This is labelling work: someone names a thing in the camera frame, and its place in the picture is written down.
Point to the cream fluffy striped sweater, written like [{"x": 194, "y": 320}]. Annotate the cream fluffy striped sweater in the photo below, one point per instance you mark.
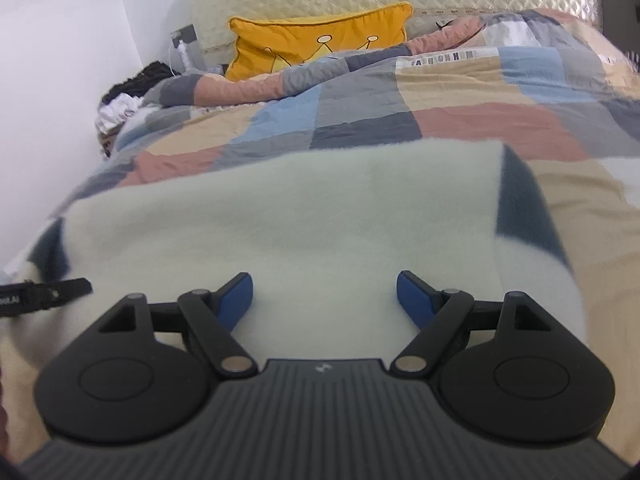
[{"x": 310, "y": 210}]

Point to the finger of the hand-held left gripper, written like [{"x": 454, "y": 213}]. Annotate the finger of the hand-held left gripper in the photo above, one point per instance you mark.
[{"x": 55, "y": 292}]

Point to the white crumpled cloth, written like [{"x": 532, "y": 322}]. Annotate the white crumpled cloth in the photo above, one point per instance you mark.
[{"x": 117, "y": 110}]

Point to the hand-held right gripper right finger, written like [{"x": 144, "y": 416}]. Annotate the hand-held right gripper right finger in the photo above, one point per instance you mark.
[{"x": 415, "y": 300}]

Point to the yellow crown print pillow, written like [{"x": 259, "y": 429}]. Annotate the yellow crown print pillow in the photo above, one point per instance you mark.
[{"x": 300, "y": 35}]

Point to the patchwork quilt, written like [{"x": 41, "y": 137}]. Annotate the patchwork quilt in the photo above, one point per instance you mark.
[{"x": 450, "y": 95}]

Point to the black knitted cloth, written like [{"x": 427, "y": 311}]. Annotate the black knitted cloth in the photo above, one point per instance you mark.
[{"x": 135, "y": 80}]

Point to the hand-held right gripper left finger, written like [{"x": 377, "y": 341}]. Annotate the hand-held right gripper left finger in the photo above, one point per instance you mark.
[{"x": 236, "y": 300}]

